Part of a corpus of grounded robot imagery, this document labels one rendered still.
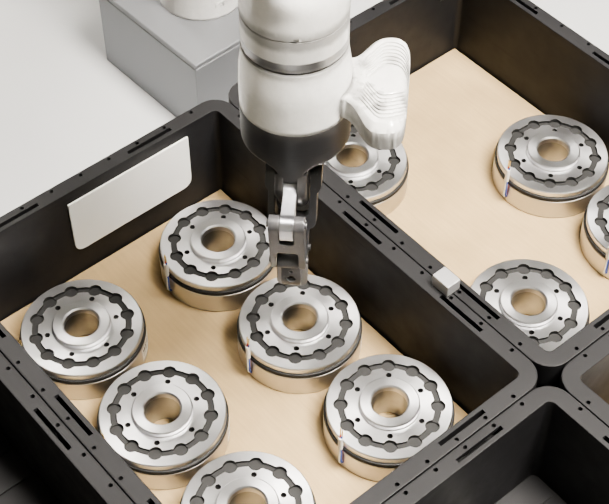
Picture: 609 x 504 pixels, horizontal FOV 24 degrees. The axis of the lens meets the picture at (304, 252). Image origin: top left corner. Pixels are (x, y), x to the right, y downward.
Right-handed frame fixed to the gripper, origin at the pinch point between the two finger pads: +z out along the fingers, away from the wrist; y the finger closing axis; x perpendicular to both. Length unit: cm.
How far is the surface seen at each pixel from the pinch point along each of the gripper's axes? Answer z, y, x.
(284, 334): 13.8, -1.3, -1.2
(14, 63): 30, -49, -37
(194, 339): 17.4, -2.9, -9.1
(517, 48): 12.2, -36.3, 17.5
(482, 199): 17.4, -21.3, 14.9
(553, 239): 17.4, -17.0, 21.3
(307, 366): 14.3, 1.3, 0.9
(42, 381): 7.4, 9.5, -18.1
